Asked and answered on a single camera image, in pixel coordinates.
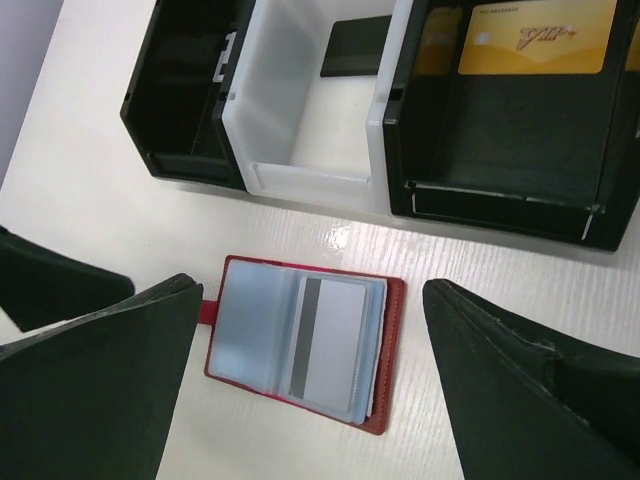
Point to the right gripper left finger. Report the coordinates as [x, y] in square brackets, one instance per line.
[94, 398]

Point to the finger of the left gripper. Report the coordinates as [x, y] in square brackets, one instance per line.
[40, 287]

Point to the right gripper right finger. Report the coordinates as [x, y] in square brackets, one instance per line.
[526, 401]

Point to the red leather card holder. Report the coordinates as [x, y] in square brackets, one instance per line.
[253, 334]

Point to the silver magnetic stripe card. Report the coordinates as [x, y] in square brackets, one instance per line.
[326, 343]

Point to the gold VIP card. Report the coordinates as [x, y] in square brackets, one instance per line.
[537, 37]

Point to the black card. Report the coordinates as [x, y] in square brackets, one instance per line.
[355, 47]

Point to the left black bin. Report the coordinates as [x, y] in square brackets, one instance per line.
[179, 87]

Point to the black bin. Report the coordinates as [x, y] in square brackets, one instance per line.
[179, 87]
[548, 156]

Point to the right black bin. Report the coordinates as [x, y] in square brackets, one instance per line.
[548, 156]

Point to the white middle bin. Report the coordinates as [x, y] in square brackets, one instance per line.
[302, 138]

